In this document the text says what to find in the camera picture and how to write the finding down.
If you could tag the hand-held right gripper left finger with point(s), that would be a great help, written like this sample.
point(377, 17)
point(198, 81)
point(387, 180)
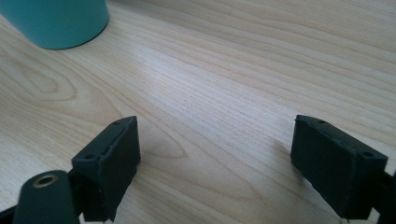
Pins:
point(107, 169)

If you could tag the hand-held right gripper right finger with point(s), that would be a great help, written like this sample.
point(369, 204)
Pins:
point(334, 168)

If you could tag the teal cup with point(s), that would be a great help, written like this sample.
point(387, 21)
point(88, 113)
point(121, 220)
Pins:
point(59, 21)

